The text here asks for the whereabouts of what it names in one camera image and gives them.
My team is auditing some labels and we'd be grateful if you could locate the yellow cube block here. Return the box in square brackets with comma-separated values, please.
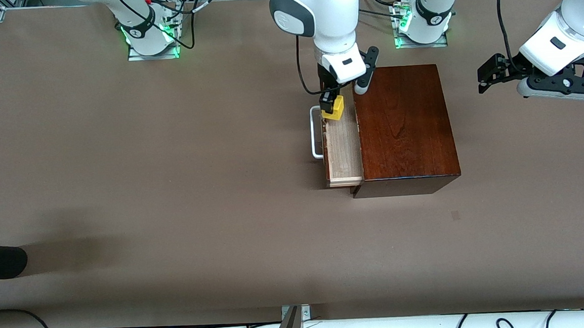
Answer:
[321, 95, 346, 122]

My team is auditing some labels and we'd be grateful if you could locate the light wood drawer white handle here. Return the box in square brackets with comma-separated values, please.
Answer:
[308, 97, 365, 189]

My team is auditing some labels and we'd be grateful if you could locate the dark brown wooden cabinet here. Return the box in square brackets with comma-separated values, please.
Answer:
[343, 63, 463, 199]

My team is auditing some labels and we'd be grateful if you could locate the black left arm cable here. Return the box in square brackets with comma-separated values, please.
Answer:
[496, 0, 517, 65]

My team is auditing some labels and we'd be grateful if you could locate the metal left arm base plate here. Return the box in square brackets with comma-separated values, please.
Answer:
[395, 30, 448, 51]

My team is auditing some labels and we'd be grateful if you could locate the black cable across table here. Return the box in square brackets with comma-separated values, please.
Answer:
[361, 0, 400, 21]

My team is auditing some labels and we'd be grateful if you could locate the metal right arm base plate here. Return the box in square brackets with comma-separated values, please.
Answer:
[125, 11, 185, 62]

